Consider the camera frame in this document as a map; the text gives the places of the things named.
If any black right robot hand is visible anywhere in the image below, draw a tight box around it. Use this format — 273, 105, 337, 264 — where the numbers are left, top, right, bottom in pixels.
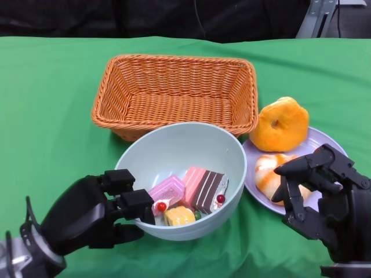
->
272, 144, 371, 263

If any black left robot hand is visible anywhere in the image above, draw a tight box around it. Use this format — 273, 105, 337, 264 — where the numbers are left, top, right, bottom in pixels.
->
40, 169, 156, 255

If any round orange striped bun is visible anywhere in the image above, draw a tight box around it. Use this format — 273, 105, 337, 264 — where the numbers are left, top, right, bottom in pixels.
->
254, 153, 315, 206

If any ring-shaped orange striped bread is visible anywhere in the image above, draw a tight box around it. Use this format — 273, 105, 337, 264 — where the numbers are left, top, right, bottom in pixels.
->
249, 97, 310, 153

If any pale grey-green bowl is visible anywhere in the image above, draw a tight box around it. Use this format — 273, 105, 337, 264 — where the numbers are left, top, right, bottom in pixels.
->
114, 122, 248, 242

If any white round plate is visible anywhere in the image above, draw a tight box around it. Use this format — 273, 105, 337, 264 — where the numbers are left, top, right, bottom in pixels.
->
242, 126, 348, 217

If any pink striped cake slice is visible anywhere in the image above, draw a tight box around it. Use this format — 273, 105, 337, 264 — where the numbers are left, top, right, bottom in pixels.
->
147, 174, 186, 217
181, 167, 207, 212

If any yellow striped cake slice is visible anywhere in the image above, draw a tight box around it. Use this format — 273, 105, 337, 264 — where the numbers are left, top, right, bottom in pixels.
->
163, 206, 197, 227

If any brown striped cake slice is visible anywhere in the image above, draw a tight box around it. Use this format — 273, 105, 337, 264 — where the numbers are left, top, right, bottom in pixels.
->
191, 170, 230, 215

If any orange wicker basket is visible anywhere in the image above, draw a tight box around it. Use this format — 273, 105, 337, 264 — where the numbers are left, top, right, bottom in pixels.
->
91, 54, 259, 142

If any black backdrop cloth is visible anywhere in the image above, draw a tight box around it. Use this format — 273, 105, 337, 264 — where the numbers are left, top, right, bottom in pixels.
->
0, 0, 311, 44

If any grey metal stand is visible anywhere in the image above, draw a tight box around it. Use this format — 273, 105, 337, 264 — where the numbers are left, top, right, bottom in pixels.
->
295, 0, 340, 38

